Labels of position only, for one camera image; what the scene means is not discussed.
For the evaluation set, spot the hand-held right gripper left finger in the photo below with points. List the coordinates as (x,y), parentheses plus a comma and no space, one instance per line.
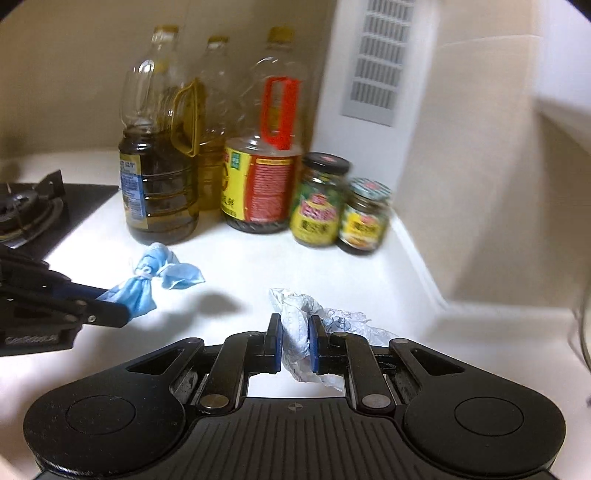
(277,344)

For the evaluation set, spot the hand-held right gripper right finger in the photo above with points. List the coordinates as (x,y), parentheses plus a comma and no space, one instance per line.
(316,344)

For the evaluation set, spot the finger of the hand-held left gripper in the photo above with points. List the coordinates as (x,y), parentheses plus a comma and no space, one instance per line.
(106,314)
(83,290)

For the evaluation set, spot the white tissue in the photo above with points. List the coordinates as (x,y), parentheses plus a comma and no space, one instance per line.
(295,323)

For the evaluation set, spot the blue white wrapper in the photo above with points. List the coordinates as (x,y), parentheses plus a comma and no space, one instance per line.
(138,295)

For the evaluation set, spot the black glass gas cooktop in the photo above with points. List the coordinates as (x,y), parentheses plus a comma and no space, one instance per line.
(87,203)

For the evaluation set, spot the black burner grate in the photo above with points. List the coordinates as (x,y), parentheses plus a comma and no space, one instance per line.
(23,203)

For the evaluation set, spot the large blue-label oil bottle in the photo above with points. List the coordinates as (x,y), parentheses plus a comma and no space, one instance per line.
(157,194)

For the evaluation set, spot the large green-label pickle jar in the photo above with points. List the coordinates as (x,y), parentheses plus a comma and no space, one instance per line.
(318,217)

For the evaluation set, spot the small checkered-lid jar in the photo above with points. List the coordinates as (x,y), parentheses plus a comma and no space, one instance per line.
(364,226)

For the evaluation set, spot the slim yellow-capped oil bottle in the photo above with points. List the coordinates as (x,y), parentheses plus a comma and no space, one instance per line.
(214,138)

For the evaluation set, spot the white slotted vent grille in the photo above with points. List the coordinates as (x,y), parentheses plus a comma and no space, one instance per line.
(378,69)

